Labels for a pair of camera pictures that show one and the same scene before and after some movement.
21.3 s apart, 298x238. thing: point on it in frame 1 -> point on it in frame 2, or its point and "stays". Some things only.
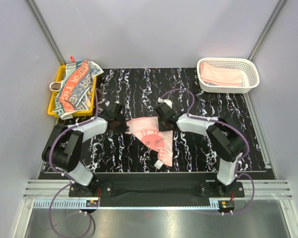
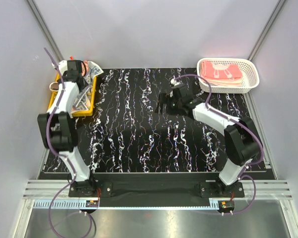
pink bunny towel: x=147 y=130 -> x=220 y=70
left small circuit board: x=91 y=203 stays
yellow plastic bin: x=60 y=75 stays
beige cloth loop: x=55 y=86 stays
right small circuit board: x=225 y=204 stays
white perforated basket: x=227 y=75 stays
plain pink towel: x=222 y=77 stays
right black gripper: x=161 y=128 -> x=163 y=99
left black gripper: x=124 y=127 -> x=86 y=85
